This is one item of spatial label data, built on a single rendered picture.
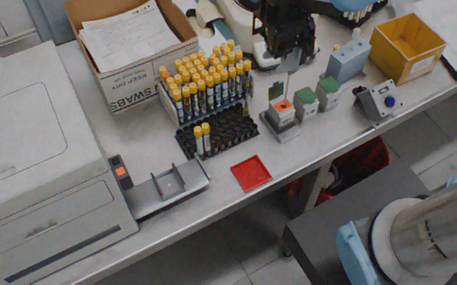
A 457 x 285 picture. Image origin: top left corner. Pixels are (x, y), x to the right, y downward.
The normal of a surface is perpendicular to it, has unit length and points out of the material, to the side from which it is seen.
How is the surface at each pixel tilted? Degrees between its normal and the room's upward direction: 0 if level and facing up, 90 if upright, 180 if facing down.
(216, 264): 0
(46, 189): 89
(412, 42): 90
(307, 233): 4
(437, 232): 88
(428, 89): 0
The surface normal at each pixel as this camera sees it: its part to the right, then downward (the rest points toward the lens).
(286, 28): 0.00, -0.56
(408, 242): -0.98, 0.14
